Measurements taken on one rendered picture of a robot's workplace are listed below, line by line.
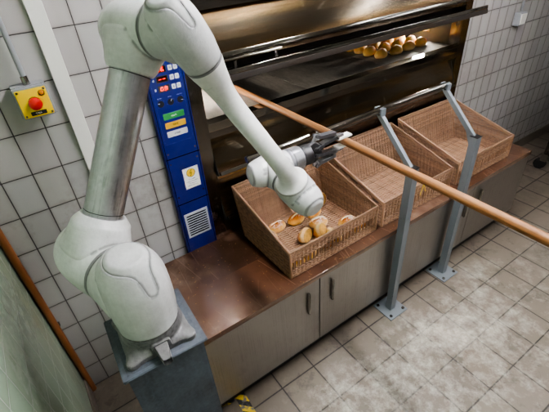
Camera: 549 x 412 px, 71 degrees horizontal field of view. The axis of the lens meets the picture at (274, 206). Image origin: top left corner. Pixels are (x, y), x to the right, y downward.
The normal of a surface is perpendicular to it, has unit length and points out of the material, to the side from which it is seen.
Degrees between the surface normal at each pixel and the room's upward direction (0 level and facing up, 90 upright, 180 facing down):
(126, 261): 5
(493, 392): 0
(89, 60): 90
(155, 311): 88
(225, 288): 0
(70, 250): 55
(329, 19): 70
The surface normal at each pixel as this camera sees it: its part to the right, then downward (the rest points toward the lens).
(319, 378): -0.07, -0.81
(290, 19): 0.51, 0.14
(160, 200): 0.57, 0.44
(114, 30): -0.50, 0.14
